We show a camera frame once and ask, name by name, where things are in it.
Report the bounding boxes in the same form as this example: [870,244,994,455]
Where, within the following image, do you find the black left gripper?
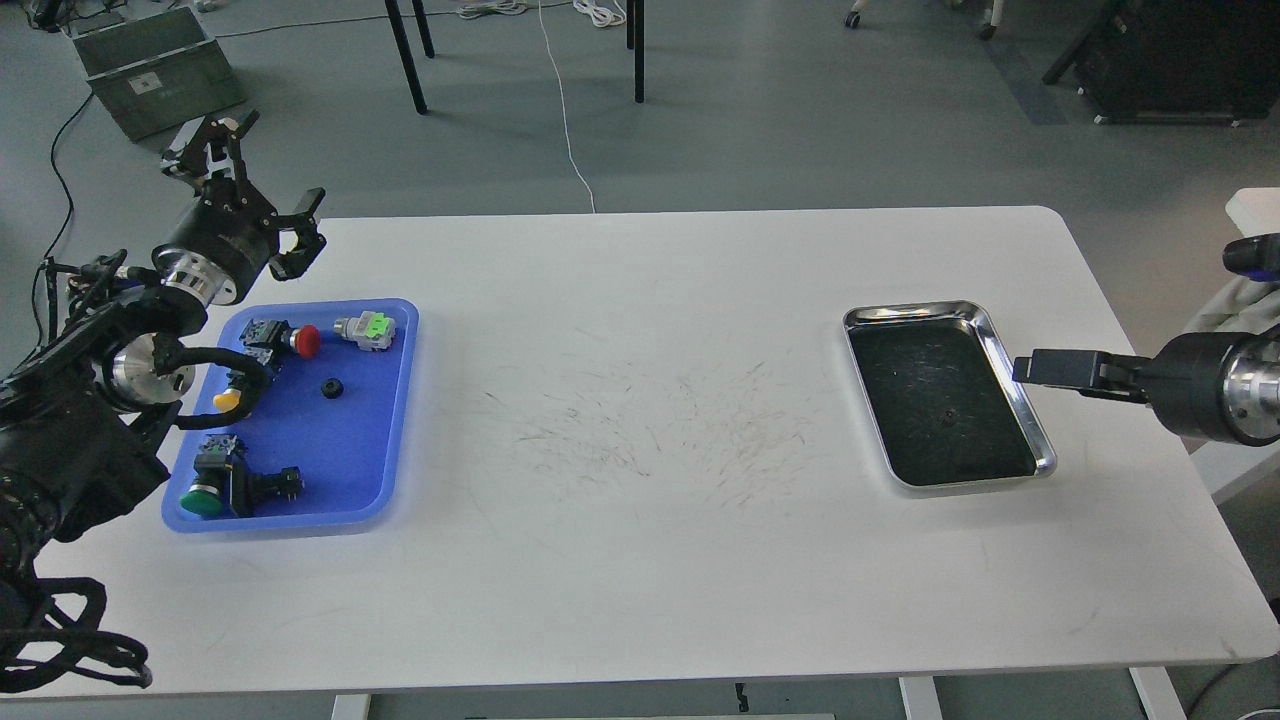
[152,109,326,307]

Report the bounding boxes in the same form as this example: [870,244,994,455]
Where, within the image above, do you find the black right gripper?
[1012,332,1251,443]

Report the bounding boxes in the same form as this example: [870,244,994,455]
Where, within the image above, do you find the small black gear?
[320,377,346,400]

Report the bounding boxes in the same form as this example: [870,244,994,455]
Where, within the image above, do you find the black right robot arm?
[1012,325,1279,447]

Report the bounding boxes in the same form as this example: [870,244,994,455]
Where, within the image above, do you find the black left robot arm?
[1,110,326,694]

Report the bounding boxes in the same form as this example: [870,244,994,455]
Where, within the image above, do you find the silver metal tray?
[844,300,1059,493]

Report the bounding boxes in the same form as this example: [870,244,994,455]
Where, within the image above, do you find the grey green storage crate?
[72,6,247,142]

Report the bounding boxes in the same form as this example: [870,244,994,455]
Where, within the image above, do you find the blue plastic tray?
[160,299,419,534]

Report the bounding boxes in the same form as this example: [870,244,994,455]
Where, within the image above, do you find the black cabinet on floor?
[1041,1,1279,126]

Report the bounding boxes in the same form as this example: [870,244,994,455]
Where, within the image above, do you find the black table legs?
[385,0,646,114]

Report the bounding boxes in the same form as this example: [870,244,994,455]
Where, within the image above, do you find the red push button switch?
[239,319,321,364]

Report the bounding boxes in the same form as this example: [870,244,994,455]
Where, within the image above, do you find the green grey switch part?
[332,311,397,352]

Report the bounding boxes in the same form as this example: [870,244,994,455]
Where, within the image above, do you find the yellow push button switch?
[211,368,261,413]

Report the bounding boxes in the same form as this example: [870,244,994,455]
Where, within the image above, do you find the black cable on floor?
[0,90,96,384]

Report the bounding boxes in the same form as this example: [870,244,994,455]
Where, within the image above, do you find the green push button switch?
[178,433,305,519]

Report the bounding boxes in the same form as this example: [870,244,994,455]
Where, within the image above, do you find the white cable on floor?
[458,0,628,214]

